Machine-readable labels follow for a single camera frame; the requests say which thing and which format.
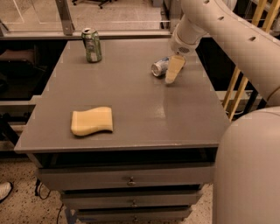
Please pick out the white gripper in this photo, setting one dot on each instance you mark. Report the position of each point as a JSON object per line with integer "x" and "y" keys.
{"x": 180, "y": 46}

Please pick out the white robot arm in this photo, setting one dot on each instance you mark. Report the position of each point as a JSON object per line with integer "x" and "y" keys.
{"x": 246, "y": 184}

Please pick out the wooden yellow rack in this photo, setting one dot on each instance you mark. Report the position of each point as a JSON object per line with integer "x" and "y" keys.
{"x": 256, "y": 54}

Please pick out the white shoe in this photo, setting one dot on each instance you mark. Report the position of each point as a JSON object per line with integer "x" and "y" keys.
{"x": 5, "y": 190}

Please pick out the grey drawer cabinet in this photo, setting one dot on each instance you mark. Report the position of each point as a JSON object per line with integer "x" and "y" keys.
{"x": 164, "y": 136}

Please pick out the middle drawer metal knob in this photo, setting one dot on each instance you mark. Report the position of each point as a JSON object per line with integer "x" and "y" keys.
{"x": 134, "y": 204}

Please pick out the top drawer metal knob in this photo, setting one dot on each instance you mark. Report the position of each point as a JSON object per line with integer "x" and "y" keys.
{"x": 131, "y": 182}

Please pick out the green soda can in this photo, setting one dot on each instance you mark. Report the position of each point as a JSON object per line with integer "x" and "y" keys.
{"x": 91, "y": 41}

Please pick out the silver blue redbull can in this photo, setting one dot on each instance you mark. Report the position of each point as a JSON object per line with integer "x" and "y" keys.
{"x": 160, "y": 67}

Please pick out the yellow sponge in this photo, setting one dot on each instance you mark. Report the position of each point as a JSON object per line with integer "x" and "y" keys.
{"x": 90, "y": 121}

